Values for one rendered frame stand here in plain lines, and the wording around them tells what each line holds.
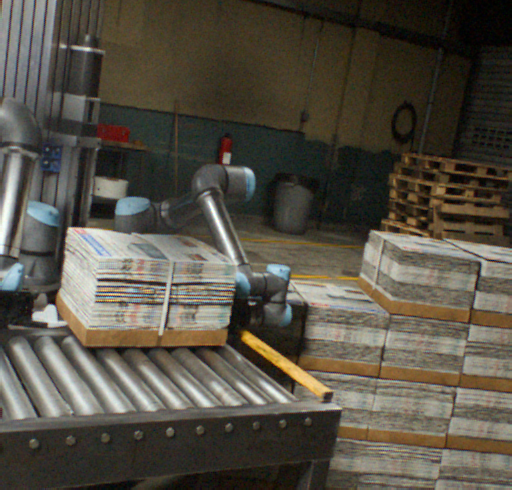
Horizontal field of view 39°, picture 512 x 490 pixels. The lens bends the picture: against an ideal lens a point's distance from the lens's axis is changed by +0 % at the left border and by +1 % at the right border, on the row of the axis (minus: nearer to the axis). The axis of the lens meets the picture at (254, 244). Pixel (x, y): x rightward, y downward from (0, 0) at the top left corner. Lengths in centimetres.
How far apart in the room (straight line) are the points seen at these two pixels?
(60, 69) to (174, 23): 685
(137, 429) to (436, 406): 144
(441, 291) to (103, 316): 123
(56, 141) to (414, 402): 149
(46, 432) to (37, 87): 132
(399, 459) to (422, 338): 44
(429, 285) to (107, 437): 141
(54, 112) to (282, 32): 764
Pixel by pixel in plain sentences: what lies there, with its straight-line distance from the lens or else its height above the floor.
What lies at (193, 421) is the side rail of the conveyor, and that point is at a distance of 149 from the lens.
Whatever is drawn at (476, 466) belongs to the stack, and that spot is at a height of 32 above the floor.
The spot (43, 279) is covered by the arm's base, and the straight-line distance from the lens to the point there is 223.
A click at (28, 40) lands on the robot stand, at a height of 152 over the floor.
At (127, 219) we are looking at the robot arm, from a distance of 260.
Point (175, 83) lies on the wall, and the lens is 925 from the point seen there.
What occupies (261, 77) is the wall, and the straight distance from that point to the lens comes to 977.
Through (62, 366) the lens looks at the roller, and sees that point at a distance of 168.
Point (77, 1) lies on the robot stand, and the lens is 250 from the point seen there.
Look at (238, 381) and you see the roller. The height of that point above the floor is 79.
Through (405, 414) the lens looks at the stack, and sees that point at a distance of 265.
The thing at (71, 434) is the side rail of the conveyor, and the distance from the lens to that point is 141.
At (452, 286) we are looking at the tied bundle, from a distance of 256.
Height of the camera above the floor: 140
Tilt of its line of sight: 10 degrees down
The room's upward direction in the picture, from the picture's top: 9 degrees clockwise
